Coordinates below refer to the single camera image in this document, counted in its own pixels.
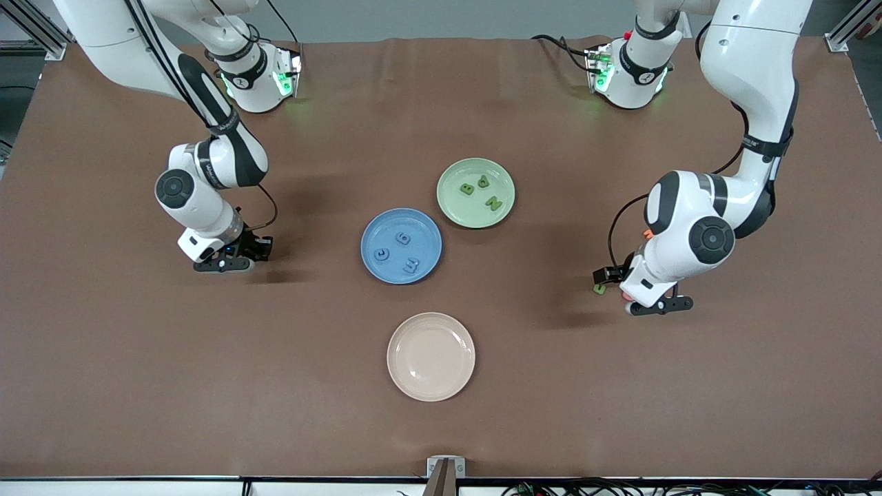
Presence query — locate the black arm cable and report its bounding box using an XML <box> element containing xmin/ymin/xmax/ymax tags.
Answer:
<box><xmin>608</xmin><ymin>21</ymin><xmax>752</xmax><ymax>268</ymax></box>
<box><xmin>124</xmin><ymin>0</ymin><xmax>278</xmax><ymax>231</ymax></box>

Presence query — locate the brown table cover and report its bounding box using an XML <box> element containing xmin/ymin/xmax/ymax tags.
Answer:
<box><xmin>0</xmin><ymin>36</ymin><xmax>882</xmax><ymax>479</ymax></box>

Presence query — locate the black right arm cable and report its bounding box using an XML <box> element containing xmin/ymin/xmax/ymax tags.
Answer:
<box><xmin>124</xmin><ymin>0</ymin><xmax>278</xmax><ymax>231</ymax></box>

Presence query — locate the black base cable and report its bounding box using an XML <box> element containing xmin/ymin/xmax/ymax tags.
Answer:
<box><xmin>531</xmin><ymin>33</ymin><xmax>595</xmax><ymax>73</ymax></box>

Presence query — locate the metal mounting bracket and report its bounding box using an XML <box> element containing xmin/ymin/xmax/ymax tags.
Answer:
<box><xmin>427</xmin><ymin>456</ymin><xmax>466</xmax><ymax>479</ymax></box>

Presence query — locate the blue plate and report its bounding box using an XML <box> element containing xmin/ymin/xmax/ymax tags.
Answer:
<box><xmin>360</xmin><ymin>207</ymin><xmax>443</xmax><ymax>285</ymax></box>

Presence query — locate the beige plate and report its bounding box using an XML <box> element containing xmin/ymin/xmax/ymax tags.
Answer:
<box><xmin>387</xmin><ymin>312</ymin><xmax>476</xmax><ymax>402</ymax></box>

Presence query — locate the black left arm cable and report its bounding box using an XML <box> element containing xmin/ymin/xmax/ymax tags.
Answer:
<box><xmin>608</xmin><ymin>21</ymin><xmax>752</xmax><ymax>268</ymax></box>

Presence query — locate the green plate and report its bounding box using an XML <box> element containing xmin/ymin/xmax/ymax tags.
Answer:
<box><xmin>436</xmin><ymin>158</ymin><xmax>516</xmax><ymax>229</ymax></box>

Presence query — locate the grey camera post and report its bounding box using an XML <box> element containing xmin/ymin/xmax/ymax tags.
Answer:
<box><xmin>422</xmin><ymin>460</ymin><xmax>459</xmax><ymax>496</ymax></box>

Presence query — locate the aluminium frame profile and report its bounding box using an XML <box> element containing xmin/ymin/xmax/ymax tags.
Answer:
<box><xmin>825</xmin><ymin>0</ymin><xmax>882</xmax><ymax>53</ymax></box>
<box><xmin>0</xmin><ymin>0</ymin><xmax>73</xmax><ymax>61</ymax></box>

